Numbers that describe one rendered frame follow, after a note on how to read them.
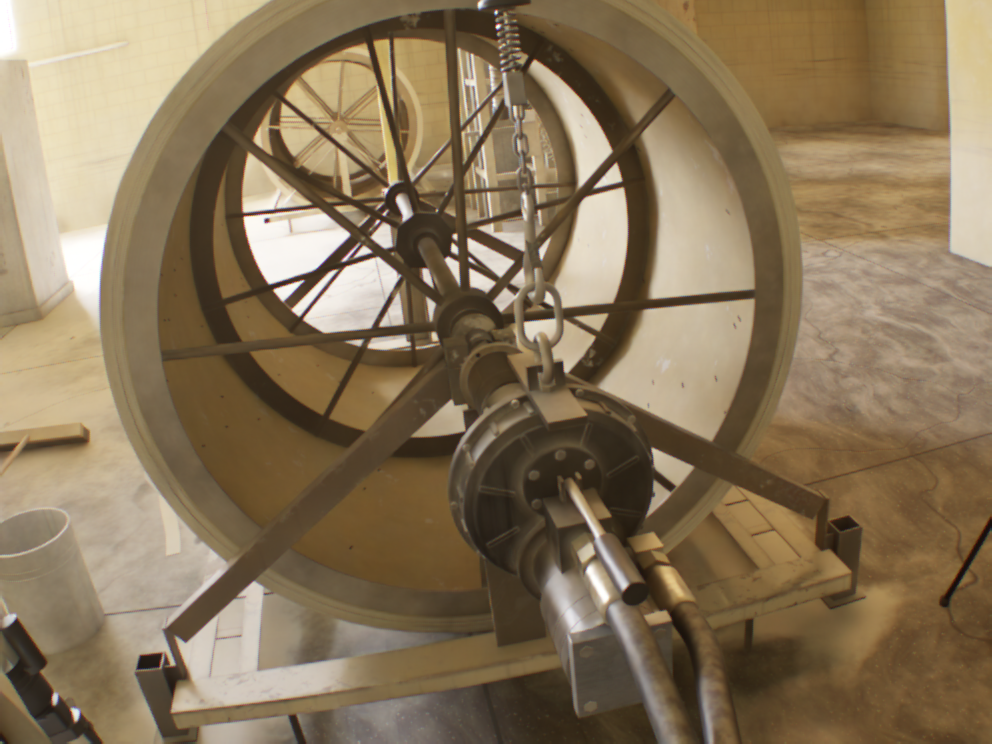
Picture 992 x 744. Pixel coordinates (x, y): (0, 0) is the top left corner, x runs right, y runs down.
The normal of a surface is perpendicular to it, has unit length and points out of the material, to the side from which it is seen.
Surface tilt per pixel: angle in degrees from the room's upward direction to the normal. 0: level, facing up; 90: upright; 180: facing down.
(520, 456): 90
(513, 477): 90
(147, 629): 0
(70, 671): 0
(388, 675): 0
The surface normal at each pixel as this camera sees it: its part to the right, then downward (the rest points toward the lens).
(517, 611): 0.18, 0.30
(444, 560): 0.05, -0.95
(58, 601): 0.74, 0.14
